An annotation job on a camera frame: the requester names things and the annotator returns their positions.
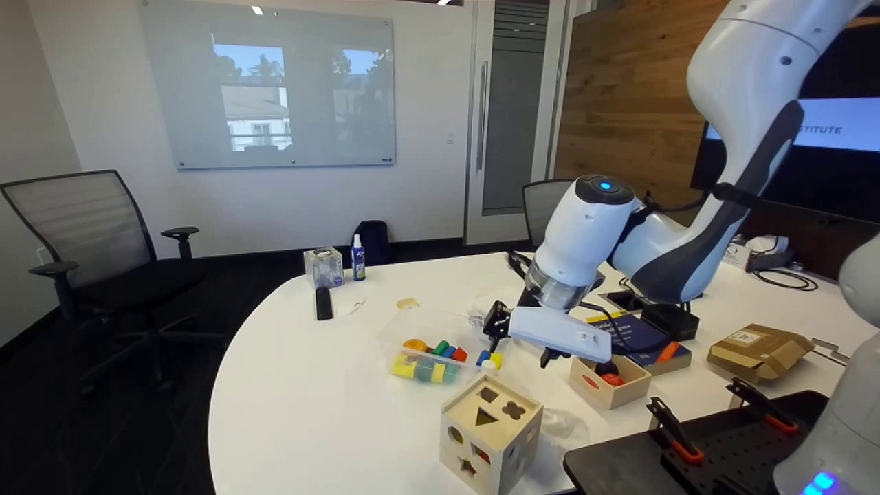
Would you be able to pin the clear plastic block container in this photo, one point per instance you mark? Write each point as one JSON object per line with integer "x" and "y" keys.
{"x": 429, "y": 358}

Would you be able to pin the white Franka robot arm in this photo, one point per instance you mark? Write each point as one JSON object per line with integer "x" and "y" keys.
{"x": 751, "y": 55}

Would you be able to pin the brown cardboard box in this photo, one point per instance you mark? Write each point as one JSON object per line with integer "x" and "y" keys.
{"x": 756, "y": 352}

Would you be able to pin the black mounting plate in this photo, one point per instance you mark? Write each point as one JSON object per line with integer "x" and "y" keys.
{"x": 731, "y": 455}

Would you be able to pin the black backpack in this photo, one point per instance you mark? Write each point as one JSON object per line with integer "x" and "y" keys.
{"x": 371, "y": 241}

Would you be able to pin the black boxy device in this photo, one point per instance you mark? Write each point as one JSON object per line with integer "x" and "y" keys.
{"x": 672, "y": 319}

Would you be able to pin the dark spray bottle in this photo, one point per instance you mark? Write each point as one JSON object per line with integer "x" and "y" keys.
{"x": 357, "y": 261}

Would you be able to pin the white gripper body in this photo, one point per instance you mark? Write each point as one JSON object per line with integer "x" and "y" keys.
{"x": 565, "y": 334}

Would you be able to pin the white framed glass door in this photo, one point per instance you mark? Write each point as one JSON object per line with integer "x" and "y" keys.
{"x": 513, "y": 110}

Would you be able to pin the dark office chair backrest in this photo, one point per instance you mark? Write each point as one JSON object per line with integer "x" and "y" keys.
{"x": 542, "y": 210}

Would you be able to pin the wall mounted monitor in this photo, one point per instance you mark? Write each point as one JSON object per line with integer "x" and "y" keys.
{"x": 841, "y": 125}

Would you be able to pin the black mesh office chair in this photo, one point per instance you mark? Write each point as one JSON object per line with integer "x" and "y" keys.
{"x": 82, "y": 237}

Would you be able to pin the yellow toy block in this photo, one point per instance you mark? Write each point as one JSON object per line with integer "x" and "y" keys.
{"x": 401, "y": 367}
{"x": 438, "y": 373}

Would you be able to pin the wooden lid with shape holes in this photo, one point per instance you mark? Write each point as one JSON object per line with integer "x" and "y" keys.
{"x": 498, "y": 402}

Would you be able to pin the blue artificial intelligence textbook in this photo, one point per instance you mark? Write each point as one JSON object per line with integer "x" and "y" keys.
{"x": 642, "y": 334}

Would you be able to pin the red round toy piece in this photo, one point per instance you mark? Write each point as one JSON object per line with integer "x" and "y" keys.
{"x": 612, "y": 378}

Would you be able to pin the wooden shape sorter toy box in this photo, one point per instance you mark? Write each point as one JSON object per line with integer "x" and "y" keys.
{"x": 482, "y": 457}

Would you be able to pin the red toy block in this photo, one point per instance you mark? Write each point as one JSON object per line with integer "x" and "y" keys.
{"x": 458, "y": 352}

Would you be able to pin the white conference device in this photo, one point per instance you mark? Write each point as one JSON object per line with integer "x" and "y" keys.
{"x": 764, "y": 249}

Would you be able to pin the glass whiteboard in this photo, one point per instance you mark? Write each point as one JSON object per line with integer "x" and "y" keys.
{"x": 265, "y": 84}

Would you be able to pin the black toy piece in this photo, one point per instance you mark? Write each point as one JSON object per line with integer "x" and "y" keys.
{"x": 606, "y": 370}

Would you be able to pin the clear plastic cup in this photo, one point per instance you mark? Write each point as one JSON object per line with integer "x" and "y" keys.
{"x": 322, "y": 267}

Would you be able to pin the small open wooden box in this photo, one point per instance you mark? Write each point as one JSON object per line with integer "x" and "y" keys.
{"x": 632, "y": 389}

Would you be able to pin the green toy block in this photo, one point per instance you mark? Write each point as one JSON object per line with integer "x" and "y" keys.
{"x": 425, "y": 373}

